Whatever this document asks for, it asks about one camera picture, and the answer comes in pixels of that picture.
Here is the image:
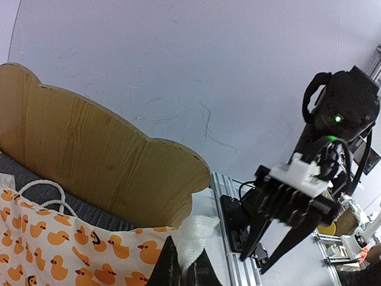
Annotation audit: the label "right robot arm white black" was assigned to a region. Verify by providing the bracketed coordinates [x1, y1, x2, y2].
[233, 67, 380, 273]

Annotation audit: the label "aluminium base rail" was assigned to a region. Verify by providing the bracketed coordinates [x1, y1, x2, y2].
[211, 172, 263, 286]

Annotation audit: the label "grey bed mat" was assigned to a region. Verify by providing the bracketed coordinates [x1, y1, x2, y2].
[1, 154, 138, 231]

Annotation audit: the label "wooden pet bed frame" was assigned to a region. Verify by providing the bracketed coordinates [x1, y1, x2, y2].
[1, 63, 211, 227]

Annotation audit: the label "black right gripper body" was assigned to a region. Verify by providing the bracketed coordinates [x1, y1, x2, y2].
[238, 139, 358, 233]

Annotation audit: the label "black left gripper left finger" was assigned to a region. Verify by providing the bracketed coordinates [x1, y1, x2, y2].
[147, 236, 180, 286]

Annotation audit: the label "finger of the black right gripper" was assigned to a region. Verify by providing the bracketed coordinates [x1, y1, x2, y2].
[239, 208, 271, 262]
[260, 223, 316, 275]

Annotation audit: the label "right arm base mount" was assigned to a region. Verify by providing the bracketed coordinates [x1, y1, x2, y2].
[230, 181, 268, 268]

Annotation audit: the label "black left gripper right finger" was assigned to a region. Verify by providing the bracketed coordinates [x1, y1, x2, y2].
[182, 250, 223, 286]

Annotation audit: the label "white cushion tie cords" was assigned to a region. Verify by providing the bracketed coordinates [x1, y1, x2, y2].
[18, 179, 78, 217]

